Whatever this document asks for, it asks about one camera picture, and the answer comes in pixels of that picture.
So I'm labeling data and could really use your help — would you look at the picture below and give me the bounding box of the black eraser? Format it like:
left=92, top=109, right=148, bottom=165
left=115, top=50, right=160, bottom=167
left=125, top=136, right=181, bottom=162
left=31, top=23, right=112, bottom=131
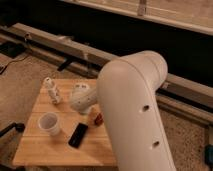
left=68, top=123, right=88, bottom=148

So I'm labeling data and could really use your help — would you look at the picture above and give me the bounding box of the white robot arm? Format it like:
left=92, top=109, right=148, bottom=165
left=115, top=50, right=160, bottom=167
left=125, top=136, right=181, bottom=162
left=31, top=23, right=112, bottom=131
left=69, top=50, right=176, bottom=171

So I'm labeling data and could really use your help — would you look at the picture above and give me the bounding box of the white square block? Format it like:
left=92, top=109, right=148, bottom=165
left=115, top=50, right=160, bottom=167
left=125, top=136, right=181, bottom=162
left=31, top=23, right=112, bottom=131
left=75, top=83, right=90, bottom=90

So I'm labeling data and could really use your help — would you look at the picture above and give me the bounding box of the small white bottle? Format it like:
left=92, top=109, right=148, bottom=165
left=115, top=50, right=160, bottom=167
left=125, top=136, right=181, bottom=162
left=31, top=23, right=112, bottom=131
left=44, top=77, right=61, bottom=105

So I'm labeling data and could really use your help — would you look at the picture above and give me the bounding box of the wooden table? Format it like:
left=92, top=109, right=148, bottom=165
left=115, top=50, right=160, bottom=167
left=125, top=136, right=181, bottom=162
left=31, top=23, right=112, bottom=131
left=13, top=79, right=116, bottom=167

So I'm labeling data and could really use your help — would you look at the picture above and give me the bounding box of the white plastic cup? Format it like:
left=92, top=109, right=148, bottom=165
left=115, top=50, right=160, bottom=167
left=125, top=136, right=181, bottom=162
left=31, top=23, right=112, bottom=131
left=38, top=112, right=60, bottom=136

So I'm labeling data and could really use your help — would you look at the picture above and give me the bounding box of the black handle at left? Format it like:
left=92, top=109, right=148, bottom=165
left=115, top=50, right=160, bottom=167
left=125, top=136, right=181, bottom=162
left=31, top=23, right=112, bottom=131
left=0, top=122, right=25, bottom=137

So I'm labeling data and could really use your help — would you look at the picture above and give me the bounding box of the black floor cable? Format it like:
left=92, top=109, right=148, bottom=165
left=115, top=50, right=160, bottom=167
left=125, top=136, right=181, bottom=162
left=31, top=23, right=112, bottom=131
left=0, top=33, right=33, bottom=75

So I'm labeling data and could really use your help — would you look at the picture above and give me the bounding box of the long grey floor rail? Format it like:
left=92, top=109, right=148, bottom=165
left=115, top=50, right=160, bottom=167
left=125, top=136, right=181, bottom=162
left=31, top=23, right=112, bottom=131
left=0, top=23, right=213, bottom=125

